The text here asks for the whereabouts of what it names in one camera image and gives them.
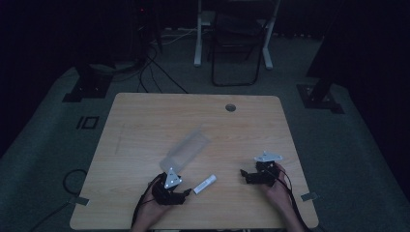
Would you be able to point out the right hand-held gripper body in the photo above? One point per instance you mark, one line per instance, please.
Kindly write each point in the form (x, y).
(265, 172)

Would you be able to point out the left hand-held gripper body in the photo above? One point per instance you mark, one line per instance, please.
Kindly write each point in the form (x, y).
(167, 194)

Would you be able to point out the person's right hand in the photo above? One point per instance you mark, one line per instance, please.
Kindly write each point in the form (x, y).
(279, 190)

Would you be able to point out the person's left hand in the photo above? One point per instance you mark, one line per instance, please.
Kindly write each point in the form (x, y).
(151, 211)

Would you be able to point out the white tube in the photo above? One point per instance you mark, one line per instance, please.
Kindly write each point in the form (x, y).
(204, 184)

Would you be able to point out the translucent plastic box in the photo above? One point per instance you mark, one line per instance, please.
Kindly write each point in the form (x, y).
(186, 150)

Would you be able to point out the grey tape piece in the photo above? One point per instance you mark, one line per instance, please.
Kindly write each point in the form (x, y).
(79, 201)
(309, 196)

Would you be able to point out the grey table grommet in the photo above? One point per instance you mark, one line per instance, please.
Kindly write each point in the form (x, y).
(230, 107)

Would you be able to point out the black stand base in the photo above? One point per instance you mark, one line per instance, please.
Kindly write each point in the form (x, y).
(88, 87)
(319, 96)

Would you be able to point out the black folding chair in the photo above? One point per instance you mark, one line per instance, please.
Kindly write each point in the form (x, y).
(237, 48)

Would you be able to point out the white desk leg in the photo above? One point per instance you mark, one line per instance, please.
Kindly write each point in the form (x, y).
(269, 38)
(198, 35)

